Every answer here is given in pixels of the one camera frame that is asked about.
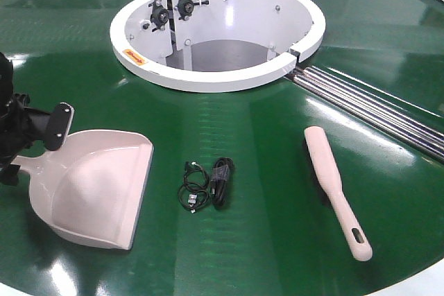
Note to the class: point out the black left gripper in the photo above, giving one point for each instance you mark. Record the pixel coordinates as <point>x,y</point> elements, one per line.
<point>22,125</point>

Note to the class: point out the pink plastic dustpan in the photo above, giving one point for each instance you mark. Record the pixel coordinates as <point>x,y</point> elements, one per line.
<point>91,190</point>

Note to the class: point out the pink hand broom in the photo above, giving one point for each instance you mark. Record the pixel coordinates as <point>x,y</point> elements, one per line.
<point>329,178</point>

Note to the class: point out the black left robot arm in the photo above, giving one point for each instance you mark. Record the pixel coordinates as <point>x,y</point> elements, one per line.
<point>7,89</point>

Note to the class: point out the right steel conveyor rollers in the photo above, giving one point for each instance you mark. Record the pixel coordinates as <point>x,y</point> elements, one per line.
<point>370,108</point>

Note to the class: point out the orange warning sticker front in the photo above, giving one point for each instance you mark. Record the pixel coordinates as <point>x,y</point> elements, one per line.
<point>135,57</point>

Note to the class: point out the left black bearing mount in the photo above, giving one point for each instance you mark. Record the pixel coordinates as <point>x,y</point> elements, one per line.
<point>159,15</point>

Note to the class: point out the black bearing mount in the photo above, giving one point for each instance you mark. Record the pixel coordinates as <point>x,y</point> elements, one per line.
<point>159,15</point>
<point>186,7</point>

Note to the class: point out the right black bearing mount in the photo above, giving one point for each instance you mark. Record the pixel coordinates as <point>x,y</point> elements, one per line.
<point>186,7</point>

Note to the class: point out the white central ring housing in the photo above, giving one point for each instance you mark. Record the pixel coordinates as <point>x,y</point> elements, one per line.
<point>227,46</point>

